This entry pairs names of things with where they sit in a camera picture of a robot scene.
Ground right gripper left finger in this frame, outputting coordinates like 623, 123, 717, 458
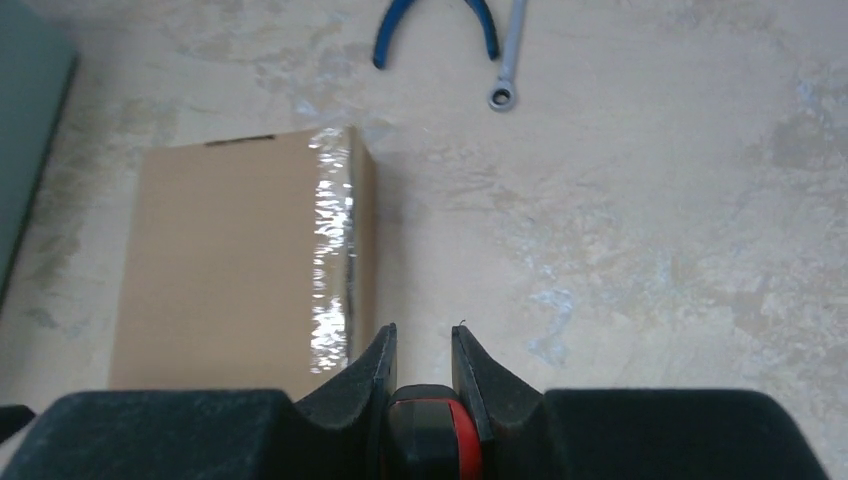
2, 325, 397, 479

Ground small silver wrench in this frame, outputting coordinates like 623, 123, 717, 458
488, 0, 528, 113

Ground blue handled pliers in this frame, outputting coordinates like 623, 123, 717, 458
371, 1, 501, 71

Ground red black utility knife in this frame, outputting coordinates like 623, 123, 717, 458
380, 384, 484, 480

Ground brown cardboard express box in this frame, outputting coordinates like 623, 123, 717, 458
108, 126, 377, 399

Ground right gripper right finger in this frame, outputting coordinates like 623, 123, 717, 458
451, 325, 827, 479

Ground clear plastic storage bin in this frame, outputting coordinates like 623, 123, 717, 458
1, 1, 78, 296

